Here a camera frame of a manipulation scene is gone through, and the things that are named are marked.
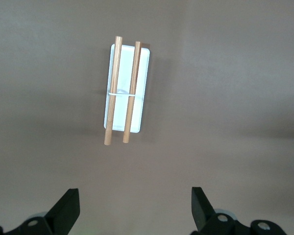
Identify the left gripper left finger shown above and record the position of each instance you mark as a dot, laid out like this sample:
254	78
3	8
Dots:
63	215

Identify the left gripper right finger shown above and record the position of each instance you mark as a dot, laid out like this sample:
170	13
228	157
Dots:
203	215

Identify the white rack with wooden bars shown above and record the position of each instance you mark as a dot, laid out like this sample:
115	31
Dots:
126	73

